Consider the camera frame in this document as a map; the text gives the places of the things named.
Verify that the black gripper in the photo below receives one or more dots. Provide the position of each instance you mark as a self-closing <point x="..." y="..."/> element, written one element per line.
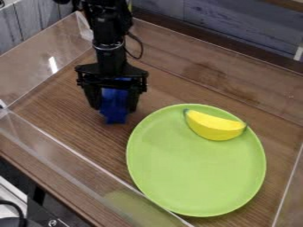
<point x="129" y="78"/>

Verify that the blue star-shaped block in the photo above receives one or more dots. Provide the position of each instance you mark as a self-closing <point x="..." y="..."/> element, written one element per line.
<point x="113" y="105"/>

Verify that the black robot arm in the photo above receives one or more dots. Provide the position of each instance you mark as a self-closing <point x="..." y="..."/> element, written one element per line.
<point x="109" y="20"/>

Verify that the green plate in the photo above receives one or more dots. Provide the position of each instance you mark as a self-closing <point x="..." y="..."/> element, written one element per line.
<point x="192" y="176"/>

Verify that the yellow banana-shaped sponge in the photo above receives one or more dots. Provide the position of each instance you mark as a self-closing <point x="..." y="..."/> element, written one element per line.
<point x="211" y="127"/>

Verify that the black metal equipment corner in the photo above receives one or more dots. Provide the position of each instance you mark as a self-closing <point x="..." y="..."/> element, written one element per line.
<point x="51" y="213"/>

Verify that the clear acrylic enclosure wall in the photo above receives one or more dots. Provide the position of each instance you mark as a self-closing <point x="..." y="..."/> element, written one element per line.
<point x="55" y="139"/>

